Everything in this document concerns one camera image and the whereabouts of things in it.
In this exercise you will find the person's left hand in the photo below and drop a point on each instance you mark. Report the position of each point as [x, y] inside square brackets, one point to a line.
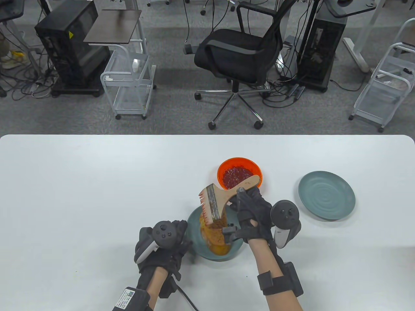
[168, 259]

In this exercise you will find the person's right hand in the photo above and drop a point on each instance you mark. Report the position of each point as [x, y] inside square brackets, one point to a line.
[256, 213]

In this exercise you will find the wooden brush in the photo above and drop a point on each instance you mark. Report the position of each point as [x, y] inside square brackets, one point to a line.
[227, 194]

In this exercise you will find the teal round plate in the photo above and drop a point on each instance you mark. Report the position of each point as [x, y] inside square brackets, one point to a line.
[326, 196]
[194, 223]

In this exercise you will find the toasted bread slice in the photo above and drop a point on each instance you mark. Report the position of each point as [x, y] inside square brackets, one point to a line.
[215, 239]

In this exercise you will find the person's left forearm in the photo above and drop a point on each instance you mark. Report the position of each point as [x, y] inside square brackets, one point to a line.
[159, 285]

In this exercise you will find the person's right forearm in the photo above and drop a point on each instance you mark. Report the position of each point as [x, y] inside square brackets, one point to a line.
[269, 259]

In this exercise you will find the black and white handheld controller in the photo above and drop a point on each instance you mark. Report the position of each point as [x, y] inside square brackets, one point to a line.
[163, 233]
[285, 212]

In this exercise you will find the orange plastic bowl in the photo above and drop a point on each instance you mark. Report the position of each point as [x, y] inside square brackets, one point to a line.
[223, 165]

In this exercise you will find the black power strip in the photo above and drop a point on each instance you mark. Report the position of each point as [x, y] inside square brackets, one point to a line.
[295, 91]

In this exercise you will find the black office chair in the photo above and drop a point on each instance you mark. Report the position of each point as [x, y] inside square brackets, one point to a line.
[233, 55]

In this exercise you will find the black computer tower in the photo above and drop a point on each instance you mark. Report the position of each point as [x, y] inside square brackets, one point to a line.
[65, 42]
[321, 48]

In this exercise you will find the white desk leg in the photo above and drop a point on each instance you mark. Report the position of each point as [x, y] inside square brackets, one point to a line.
[356, 55]

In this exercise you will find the small white bottle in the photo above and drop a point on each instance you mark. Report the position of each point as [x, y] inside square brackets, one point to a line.
[135, 65]

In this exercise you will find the dark grey desk top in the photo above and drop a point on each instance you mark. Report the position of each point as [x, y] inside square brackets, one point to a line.
[350, 9]
[9, 9]

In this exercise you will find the small brown side table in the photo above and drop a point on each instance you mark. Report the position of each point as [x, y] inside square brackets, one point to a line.
[113, 26]

